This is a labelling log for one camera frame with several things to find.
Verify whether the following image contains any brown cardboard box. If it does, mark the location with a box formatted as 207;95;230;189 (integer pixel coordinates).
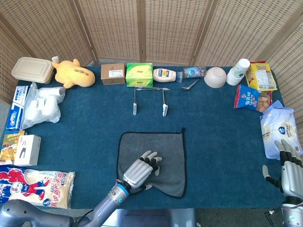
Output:
100;63;126;86

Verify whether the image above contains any yellow snack box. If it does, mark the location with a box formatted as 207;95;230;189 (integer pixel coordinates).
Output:
0;131;26;166

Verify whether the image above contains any white and blue toothpaste box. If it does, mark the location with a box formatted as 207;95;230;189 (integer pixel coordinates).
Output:
13;85;29;107

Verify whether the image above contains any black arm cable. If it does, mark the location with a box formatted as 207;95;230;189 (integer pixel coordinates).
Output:
264;207;285;223
77;208;95;225

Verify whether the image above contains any white mayonnaise bottle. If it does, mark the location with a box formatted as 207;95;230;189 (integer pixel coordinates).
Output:
152;68;183;83

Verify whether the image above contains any black ladle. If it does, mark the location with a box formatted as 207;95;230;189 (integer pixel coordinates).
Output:
181;78;202;91

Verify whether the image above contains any yellow snack bag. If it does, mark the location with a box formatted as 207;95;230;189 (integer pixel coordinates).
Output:
245;61;278;92

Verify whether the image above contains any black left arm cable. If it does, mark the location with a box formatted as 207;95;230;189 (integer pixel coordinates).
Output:
77;208;95;225

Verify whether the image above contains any yellow plush toy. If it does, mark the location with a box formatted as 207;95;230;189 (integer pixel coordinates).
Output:
51;56;96;89

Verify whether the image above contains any large cartoon print bag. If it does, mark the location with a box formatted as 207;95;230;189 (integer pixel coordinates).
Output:
0;165;76;210

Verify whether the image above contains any white metal wire stand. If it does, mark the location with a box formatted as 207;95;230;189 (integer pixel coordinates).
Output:
132;86;170;117

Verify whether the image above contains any pale blue pouch bag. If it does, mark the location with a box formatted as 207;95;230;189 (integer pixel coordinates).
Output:
259;99;303;161

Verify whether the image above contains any green tissue pack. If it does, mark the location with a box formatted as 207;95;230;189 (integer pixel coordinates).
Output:
125;62;154;87

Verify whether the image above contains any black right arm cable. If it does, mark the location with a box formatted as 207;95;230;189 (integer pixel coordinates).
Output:
264;207;285;223

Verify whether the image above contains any wicker folding screen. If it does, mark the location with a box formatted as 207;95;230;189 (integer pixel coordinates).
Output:
0;0;303;119

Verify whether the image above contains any beige upturned bowl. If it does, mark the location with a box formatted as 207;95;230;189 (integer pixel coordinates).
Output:
204;67;227;89

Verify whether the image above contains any grey and blue towel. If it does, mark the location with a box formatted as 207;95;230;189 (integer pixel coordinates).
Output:
117;127;187;199

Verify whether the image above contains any white cardboard box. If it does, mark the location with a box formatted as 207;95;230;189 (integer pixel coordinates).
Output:
13;134;42;166

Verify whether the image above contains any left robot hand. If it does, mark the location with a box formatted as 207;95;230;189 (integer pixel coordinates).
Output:
122;150;163;196

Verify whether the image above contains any blue carpet table cover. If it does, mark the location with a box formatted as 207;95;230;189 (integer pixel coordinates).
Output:
0;65;288;210

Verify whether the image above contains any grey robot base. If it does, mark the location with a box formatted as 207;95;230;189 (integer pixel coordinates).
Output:
94;208;198;227

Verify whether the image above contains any blue and red snack bag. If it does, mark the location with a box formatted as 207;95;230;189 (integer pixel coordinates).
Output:
233;84;273;114

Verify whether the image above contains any clear plastic water bottle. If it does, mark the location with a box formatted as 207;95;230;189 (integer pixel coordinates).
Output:
182;66;207;79

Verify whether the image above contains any stack of paper cups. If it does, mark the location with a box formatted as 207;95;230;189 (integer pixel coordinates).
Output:
226;58;251;86

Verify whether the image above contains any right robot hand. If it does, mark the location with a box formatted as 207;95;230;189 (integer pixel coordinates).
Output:
262;139;303;197

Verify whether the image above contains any white plastic bag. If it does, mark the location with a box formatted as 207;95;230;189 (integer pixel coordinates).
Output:
20;82;66;130

